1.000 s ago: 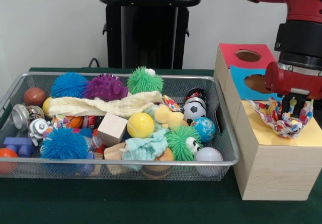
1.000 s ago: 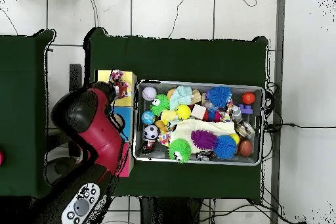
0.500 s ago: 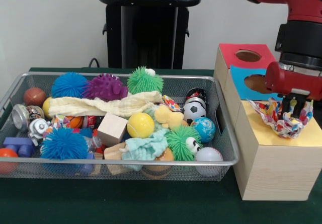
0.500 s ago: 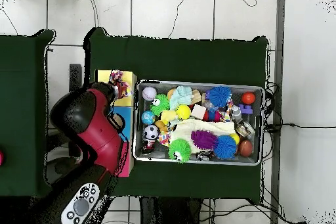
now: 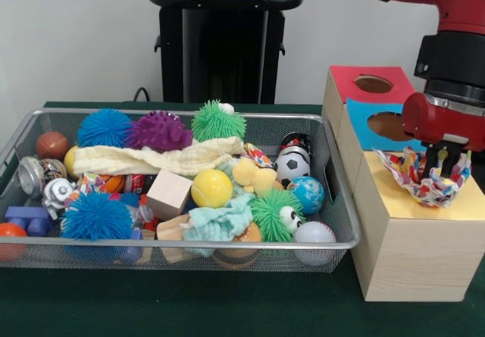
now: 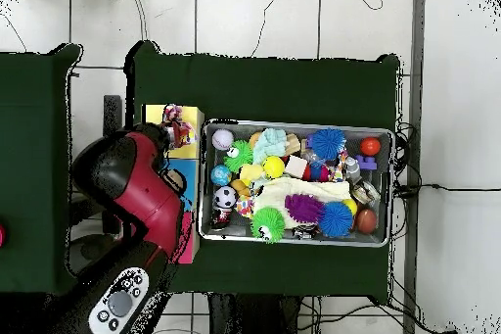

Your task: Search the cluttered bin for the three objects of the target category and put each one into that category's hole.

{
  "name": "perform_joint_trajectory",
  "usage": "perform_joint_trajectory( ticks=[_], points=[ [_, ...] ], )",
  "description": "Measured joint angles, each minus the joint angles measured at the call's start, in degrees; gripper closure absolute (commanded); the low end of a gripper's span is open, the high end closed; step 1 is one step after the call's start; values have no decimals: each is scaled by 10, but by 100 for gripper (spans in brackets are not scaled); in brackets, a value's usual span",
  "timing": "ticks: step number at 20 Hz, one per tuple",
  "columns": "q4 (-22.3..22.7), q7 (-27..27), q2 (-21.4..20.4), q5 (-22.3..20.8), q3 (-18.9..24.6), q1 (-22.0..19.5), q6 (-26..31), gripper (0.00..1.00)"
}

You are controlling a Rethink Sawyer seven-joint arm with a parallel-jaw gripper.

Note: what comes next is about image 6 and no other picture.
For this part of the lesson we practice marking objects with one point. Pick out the blue spiky ball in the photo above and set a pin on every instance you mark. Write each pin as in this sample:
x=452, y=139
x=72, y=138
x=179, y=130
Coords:
x=328, y=144
x=336, y=219

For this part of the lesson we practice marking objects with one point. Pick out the colourful dotted cloth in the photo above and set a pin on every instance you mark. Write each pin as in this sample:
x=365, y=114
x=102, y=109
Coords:
x=172, y=112

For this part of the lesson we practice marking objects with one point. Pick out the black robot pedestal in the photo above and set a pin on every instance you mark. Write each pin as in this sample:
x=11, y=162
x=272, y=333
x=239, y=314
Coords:
x=250, y=318

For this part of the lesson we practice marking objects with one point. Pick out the dark green table cloth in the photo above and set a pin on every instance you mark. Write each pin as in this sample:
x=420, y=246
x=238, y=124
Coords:
x=274, y=87

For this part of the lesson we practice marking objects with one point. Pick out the dark green side-table cloth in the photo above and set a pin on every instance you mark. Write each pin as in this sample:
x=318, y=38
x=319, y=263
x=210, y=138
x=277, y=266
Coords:
x=31, y=114

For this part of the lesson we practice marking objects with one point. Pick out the black and white soccer ball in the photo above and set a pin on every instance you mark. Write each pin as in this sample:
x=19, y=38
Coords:
x=226, y=197

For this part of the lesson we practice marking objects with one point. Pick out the shallow mesh bin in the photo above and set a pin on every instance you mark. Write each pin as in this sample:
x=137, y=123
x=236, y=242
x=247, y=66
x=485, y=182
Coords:
x=379, y=232

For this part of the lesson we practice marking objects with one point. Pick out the green spiky ball white nub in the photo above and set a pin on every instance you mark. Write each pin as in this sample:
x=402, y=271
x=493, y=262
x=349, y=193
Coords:
x=266, y=222

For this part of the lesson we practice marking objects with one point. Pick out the yellow tennis ball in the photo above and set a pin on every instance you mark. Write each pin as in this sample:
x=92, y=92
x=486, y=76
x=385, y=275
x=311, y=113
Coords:
x=274, y=167

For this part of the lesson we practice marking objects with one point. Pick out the wooden box with three holes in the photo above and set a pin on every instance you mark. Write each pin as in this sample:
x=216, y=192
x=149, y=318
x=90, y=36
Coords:
x=191, y=114

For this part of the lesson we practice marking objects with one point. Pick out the green spiky ball with eyes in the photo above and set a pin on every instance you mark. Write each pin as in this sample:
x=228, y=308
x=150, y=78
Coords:
x=240, y=155

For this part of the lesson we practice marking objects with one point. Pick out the cream muslin cloth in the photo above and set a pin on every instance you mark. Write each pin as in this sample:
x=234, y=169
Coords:
x=305, y=189

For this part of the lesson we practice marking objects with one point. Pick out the mint green cloth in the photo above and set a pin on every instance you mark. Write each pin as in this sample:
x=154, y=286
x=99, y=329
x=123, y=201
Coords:
x=272, y=144

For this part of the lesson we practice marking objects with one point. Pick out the purple spiky toy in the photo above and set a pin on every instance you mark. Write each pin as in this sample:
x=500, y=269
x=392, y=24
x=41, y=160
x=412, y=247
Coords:
x=303, y=208

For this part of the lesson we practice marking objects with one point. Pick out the black upright panel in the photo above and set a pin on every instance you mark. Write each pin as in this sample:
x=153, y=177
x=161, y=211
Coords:
x=112, y=114

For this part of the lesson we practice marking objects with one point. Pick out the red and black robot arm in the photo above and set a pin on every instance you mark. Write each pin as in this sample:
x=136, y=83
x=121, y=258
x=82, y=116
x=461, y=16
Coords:
x=148, y=200

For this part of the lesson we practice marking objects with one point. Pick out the blue globe ball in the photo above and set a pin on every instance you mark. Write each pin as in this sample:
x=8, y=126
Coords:
x=221, y=175

